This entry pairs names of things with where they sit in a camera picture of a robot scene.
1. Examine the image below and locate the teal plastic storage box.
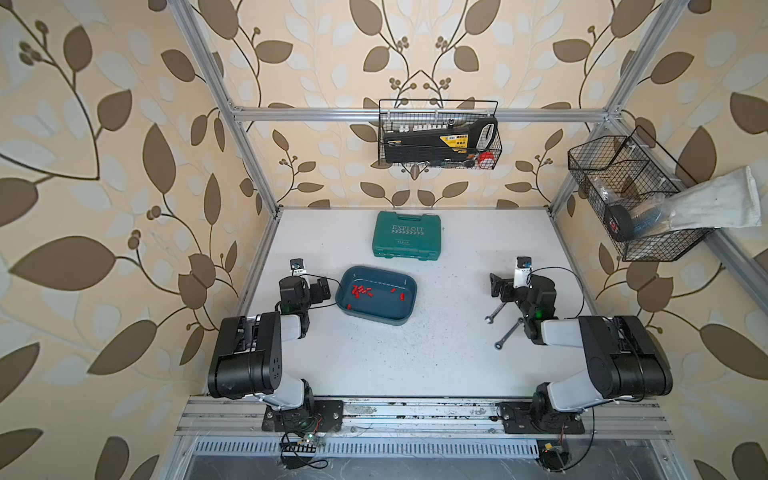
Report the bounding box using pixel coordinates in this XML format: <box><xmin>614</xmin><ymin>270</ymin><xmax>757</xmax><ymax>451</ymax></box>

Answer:
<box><xmin>335</xmin><ymin>265</ymin><xmax>418</xmax><ymax>326</ymax></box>

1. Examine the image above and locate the black wire basket right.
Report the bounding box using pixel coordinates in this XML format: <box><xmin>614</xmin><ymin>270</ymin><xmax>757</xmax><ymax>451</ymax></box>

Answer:
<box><xmin>568</xmin><ymin>126</ymin><xmax>714</xmax><ymax>262</ymax></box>

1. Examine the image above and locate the black wire basket back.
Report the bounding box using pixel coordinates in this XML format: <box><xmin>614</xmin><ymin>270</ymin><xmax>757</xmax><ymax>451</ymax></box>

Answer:
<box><xmin>377</xmin><ymin>98</ymin><xmax>503</xmax><ymax>170</ymax></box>

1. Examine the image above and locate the green tool case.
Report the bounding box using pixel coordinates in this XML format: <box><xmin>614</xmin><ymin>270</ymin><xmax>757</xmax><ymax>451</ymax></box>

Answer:
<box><xmin>372</xmin><ymin>211</ymin><xmax>442</xmax><ymax>261</ymax></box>

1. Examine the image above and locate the silver wrench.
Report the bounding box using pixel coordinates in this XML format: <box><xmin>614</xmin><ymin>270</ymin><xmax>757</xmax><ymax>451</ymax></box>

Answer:
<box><xmin>494</xmin><ymin>318</ymin><xmax>523</xmax><ymax>350</ymax></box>
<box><xmin>485</xmin><ymin>303</ymin><xmax>506</xmax><ymax>325</ymax></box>

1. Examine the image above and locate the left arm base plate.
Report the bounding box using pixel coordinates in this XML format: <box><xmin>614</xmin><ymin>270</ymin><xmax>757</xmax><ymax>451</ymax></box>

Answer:
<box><xmin>261</xmin><ymin>399</ymin><xmax>344</xmax><ymax>434</ymax></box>

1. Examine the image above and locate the lower silver wrench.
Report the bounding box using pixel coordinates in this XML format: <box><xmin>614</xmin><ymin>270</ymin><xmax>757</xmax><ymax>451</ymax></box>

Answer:
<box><xmin>494</xmin><ymin>318</ymin><xmax>523</xmax><ymax>350</ymax></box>

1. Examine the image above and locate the red white tape roll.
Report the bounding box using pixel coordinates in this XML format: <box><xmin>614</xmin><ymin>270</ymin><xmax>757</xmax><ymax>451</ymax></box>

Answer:
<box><xmin>476</xmin><ymin>151</ymin><xmax>496</xmax><ymax>169</ymax></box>

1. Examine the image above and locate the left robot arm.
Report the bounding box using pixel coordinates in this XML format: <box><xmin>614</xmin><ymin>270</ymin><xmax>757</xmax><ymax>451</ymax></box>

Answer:
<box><xmin>207</xmin><ymin>275</ymin><xmax>331</xmax><ymax>425</ymax></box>

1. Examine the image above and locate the black tape measure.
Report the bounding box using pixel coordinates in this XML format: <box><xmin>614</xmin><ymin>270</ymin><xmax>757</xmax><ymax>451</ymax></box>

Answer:
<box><xmin>603</xmin><ymin>203</ymin><xmax>636</xmax><ymax>242</ymax></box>

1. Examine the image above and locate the red protection sleeve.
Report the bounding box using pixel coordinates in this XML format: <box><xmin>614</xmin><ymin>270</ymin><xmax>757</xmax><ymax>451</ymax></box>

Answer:
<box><xmin>352</xmin><ymin>285</ymin><xmax>373</xmax><ymax>299</ymax></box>

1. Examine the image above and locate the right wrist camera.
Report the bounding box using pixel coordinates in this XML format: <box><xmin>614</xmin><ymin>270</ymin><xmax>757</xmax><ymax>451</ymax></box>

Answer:
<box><xmin>513</xmin><ymin>256</ymin><xmax>532</xmax><ymax>288</ymax></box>

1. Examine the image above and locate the black wire basket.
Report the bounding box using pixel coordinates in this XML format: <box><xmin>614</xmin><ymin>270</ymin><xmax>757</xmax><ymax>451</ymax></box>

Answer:
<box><xmin>377</xmin><ymin>98</ymin><xmax>503</xmax><ymax>170</ymax></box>
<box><xmin>568</xmin><ymin>126</ymin><xmax>714</xmax><ymax>262</ymax></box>

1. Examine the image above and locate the upper silver wrench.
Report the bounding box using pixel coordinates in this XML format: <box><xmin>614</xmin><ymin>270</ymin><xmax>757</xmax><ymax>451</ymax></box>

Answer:
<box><xmin>485</xmin><ymin>303</ymin><xmax>506</xmax><ymax>325</ymax></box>

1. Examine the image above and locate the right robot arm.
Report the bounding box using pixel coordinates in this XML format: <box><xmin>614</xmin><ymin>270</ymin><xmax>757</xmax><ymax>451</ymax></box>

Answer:
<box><xmin>489</xmin><ymin>269</ymin><xmax>673</xmax><ymax>431</ymax></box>

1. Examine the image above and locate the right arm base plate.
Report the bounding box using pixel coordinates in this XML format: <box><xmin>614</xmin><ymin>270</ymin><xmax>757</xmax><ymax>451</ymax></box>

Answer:
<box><xmin>497</xmin><ymin>401</ymin><xmax>586</xmax><ymax>435</ymax></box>

